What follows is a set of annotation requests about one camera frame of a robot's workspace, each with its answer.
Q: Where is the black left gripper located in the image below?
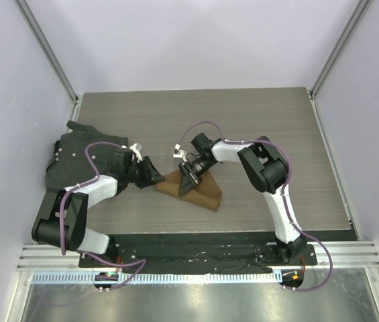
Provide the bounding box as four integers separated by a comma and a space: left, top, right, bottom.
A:
125, 156, 164, 189

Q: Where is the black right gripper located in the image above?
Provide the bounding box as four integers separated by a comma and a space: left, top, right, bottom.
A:
179, 157, 215, 197

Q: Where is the brown cloth napkin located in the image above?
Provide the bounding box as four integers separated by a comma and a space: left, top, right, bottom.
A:
155, 170, 222, 211

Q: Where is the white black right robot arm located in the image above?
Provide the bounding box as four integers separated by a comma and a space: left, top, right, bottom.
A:
173, 133, 307, 265

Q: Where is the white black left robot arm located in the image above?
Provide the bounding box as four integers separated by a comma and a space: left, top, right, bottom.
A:
32, 149, 165, 268

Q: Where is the dark striped folded shirt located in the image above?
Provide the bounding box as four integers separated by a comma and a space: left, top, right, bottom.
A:
45, 121, 128, 191

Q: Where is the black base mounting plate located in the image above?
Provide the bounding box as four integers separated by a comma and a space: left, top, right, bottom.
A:
78, 231, 318, 274

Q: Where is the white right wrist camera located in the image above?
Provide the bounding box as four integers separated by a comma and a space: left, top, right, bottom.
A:
172, 144, 187, 162

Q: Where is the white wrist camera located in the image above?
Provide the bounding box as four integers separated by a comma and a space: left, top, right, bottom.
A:
122, 142, 143, 163
172, 144, 187, 162

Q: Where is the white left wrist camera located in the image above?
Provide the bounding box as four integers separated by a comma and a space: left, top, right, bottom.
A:
122, 142, 143, 163

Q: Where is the white slotted cable duct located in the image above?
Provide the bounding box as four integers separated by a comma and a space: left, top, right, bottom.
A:
32, 270, 282, 285

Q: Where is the aluminium frame rail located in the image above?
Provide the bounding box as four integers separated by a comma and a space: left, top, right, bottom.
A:
16, 241, 379, 272

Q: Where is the left aluminium corner post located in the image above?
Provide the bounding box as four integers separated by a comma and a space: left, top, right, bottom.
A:
14, 0, 78, 103

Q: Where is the aluminium corner post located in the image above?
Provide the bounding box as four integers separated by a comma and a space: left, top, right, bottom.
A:
309, 0, 372, 99
14, 0, 78, 103

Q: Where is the right aluminium corner post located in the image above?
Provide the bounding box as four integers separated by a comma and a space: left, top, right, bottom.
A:
309, 0, 372, 99

